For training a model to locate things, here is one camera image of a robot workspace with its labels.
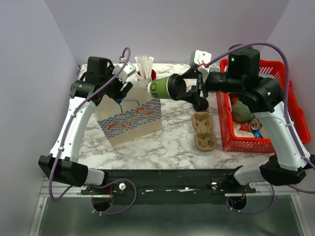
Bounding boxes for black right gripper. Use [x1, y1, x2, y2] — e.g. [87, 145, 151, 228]
[175, 67, 244, 106]

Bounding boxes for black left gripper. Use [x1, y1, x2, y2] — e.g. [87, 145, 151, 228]
[100, 64, 133, 104]

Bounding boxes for green paper cup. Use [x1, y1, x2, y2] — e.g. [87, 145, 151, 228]
[147, 77, 172, 99]

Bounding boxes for checkered paper takeout bag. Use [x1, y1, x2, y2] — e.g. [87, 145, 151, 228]
[94, 80, 162, 147]

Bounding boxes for black plastic cup lid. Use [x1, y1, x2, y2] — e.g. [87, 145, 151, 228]
[169, 74, 188, 101]

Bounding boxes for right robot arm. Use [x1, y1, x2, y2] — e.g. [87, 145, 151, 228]
[171, 43, 315, 193]

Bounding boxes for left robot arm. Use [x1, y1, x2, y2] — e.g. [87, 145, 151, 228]
[38, 56, 135, 194]

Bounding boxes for black lid stack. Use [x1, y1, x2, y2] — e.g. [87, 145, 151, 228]
[192, 99, 209, 112]

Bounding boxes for red plastic straw holder cup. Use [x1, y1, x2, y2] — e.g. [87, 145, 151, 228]
[137, 69, 157, 81]

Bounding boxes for white wrapped straws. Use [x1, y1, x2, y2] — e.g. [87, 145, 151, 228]
[135, 56, 154, 80]

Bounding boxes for green round sponge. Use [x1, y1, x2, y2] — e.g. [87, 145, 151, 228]
[231, 101, 255, 123]

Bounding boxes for brown pulp cup carrier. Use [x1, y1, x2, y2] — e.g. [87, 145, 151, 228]
[191, 112, 217, 152]

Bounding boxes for red plastic basket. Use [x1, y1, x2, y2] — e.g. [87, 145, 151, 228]
[216, 60, 311, 153]

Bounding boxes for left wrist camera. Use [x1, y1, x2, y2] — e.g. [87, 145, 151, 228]
[113, 56, 136, 83]

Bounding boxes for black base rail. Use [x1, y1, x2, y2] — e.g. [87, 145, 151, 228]
[81, 169, 255, 205]

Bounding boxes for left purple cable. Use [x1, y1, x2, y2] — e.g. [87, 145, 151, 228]
[48, 47, 137, 216]

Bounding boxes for aluminium frame rail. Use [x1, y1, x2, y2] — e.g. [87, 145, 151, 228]
[39, 177, 298, 198]

